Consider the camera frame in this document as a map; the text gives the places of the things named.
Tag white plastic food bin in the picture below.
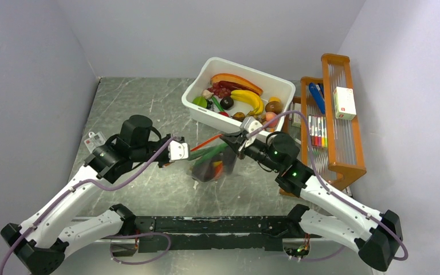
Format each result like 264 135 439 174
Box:
182 57 296 141

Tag white small carton box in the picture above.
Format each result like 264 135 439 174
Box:
333 87 356 121

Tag clear zip top bag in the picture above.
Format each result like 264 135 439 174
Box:
189 134 237 183

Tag yellow toy banana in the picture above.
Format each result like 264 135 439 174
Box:
230 90 264 116

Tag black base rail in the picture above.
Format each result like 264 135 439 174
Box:
117 215 307 253

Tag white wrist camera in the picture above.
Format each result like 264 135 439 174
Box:
240 116 262 150
168 140 190 163

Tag green toy lime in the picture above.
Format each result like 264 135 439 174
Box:
192 96 209 109

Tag white tag card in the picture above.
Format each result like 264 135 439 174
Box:
84 132 106 153

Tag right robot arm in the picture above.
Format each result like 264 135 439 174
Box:
220 131 403 272

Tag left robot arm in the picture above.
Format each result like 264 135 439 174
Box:
0 115 189 274

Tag blue handled tool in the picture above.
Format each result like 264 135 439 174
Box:
308 82 325 115

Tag set of coloured markers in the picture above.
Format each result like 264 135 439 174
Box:
308 115 328 148

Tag red toy grapes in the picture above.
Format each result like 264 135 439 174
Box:
207 82 231 99

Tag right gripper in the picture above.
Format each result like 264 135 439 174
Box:
221 130 282 172

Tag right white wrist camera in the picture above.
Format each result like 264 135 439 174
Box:
240 116 262 150

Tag dark green toy cucumber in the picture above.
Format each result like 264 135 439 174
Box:
194 143 228 166

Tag green toy chili pepper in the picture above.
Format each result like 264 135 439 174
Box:
187 147 214 161

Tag orange wooden rack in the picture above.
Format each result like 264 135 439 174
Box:
288 53 367 190

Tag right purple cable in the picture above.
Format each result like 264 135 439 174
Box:
246 110 410 262

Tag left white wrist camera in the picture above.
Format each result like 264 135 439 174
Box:
168 140 190 163

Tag orange toy melon slice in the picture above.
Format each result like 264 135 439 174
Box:
210 73 263 96

